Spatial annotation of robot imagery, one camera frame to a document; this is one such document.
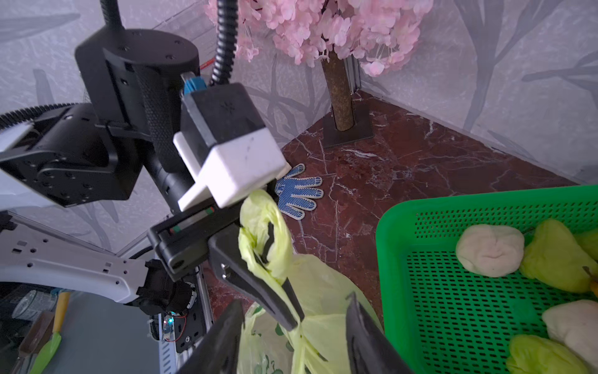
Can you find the white pear front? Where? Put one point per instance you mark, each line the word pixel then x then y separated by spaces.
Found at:
pixel 491 250

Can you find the blue white work glove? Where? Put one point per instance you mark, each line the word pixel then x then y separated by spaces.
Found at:
pixel 298 195

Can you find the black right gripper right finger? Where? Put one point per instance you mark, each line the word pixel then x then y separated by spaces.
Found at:
pixel 369 350

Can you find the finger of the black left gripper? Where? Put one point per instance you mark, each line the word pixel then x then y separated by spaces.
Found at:
pixel 230 268
pixel 275 305

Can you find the green plastic perforated basket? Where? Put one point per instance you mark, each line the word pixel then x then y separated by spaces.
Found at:
pixel 440 317

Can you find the green pear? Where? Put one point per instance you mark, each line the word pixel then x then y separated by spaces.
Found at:
pixel 532 354
pixel 554 258

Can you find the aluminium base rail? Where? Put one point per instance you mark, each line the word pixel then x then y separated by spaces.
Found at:
pixel 178 336

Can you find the green pear lower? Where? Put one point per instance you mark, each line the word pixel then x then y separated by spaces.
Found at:
pixel 532 354

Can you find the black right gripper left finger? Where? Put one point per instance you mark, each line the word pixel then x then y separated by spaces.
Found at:
pixel 219 350

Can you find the pink cherry blossom tree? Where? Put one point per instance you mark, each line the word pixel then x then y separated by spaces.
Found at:
pixel 381 35

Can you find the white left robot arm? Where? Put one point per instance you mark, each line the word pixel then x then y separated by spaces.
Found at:
pixel 68 155

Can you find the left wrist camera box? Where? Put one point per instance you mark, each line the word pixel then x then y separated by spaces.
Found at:
pixel 212 115

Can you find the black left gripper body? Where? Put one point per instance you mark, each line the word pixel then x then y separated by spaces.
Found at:
pixel 232 171

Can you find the white pear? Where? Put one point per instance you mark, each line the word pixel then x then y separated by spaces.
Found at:
pixel 574 325
pixel 491 250

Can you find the green avocado print plastic bag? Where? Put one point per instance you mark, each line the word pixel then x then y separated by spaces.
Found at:
pixel 317 295

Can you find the green pear middle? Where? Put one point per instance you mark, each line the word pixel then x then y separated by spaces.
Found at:
pixel 554 258

